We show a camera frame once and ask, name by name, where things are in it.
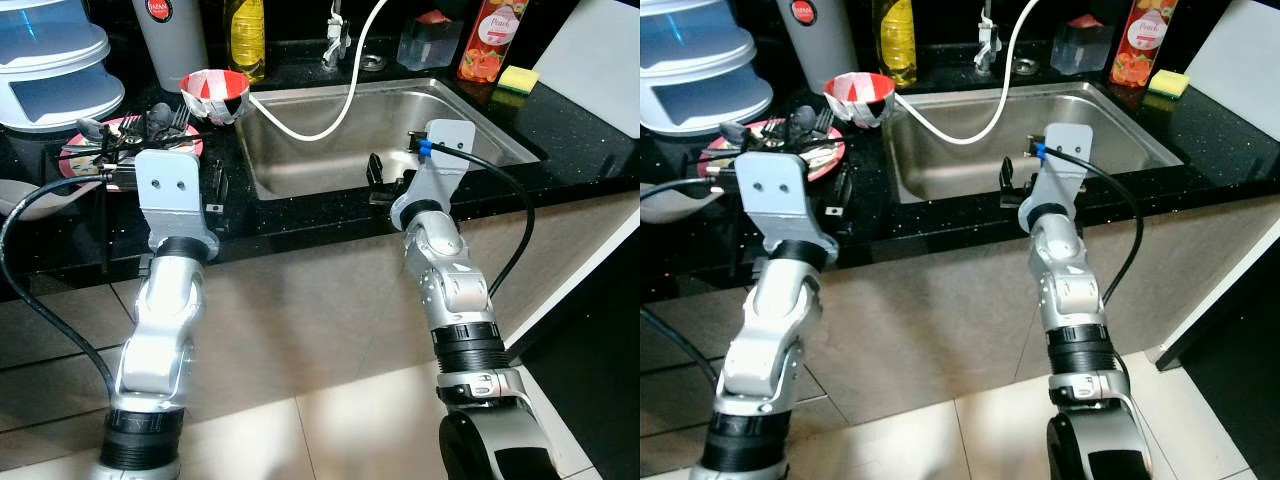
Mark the red white striped bowl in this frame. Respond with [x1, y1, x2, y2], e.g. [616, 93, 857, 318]
[180, 68, 251, 126]
[823, 72, 897, 129]

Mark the pink rimmed plate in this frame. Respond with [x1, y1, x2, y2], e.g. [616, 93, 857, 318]
[58, 115, 204, 182]
[697, 118, 847, 184]

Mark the stainless steel sink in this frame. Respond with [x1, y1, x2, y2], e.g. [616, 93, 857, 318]
[240, 78, 541, 201]
[882, 80, 1186, 206]

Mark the beige cabinet front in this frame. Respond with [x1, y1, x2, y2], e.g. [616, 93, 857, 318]
[0, 190, 641, 401]
[640, 195, 1280, 411]

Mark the metal faucet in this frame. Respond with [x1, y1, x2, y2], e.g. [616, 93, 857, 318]
[322, 0, 353, 73]
[975, 0, 1004, 76]

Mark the clear plastic container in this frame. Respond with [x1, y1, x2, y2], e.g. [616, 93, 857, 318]
[1050, 12, 1116, 76]
[397, 10, 466, 71]

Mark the grey canister with red logo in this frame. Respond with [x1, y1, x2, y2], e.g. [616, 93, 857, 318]
[132, 0, 209, 91]
[775, 0, 849, 89]

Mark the yellow dish soap bottle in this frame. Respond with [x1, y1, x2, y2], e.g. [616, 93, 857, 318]
[872, 0, 918, 89]
[223, 0, 267, 84]

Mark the yellow sponge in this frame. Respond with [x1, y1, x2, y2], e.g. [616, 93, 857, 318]
[497, 65, 541, 96]
[1147, 68, 1191, 99]

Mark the red peach label bottle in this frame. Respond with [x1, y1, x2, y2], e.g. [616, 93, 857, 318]
[1110, 0, 1179, 89]
[458, 0, 531, 84]

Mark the white blue stacked container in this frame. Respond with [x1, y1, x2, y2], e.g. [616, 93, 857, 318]
[640, 0, 773, 136]
[0, 0, 126, 133]

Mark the white panel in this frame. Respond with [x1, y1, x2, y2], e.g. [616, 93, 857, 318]
[1185, 0, 1280, 141]
[533, 0, 641, 136]

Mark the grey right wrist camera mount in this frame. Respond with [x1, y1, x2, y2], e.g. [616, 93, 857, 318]
[392, 120, 477, 227]
[1020, 122, 1093, 227]

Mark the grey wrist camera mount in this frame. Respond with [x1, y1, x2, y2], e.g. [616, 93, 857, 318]
[1020, 122, 1093, 227]
[735, 152, 839, 261]
[135, 150, 219, 257]
[392, 120, 477, 227]

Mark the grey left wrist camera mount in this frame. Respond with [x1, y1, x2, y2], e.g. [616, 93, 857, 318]
[135, 150, 219, 257]
[735, 152, 839, 261]

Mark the white flexible hose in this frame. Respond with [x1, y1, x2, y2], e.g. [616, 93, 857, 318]
[248, 0, 391, 142]
[893, 0, 1041, 147]

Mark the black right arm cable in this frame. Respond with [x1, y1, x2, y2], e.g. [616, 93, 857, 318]
[428, 146, 538, 299]
[1040, 148, 1145, 306]

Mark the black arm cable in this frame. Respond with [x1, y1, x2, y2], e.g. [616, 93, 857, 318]
[0, 172, 136, 401]
[1040, 148, 1145, 306]
[428, 146, 538, 299]
[640, 176, 738, 393]

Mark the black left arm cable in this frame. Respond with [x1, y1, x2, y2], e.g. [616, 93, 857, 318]
[640, 176, 738, 393]
[0, 172, 136, 401]

